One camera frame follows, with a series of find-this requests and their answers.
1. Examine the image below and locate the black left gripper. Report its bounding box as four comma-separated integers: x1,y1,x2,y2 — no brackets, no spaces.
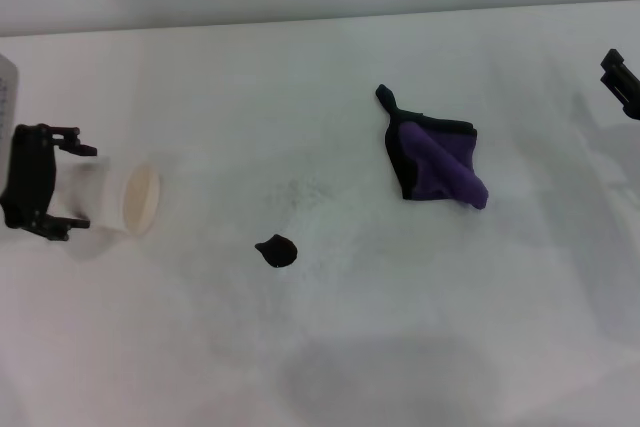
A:
0,123,98,244

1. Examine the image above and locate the white paper cup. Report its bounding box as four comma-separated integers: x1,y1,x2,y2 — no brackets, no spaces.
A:
49,155,163,238

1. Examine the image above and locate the purple rag with black trim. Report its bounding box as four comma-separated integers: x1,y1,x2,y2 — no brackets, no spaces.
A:
374,83,490,211

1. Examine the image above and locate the black water stain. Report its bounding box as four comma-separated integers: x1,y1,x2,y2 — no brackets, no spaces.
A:
254,233,299,269

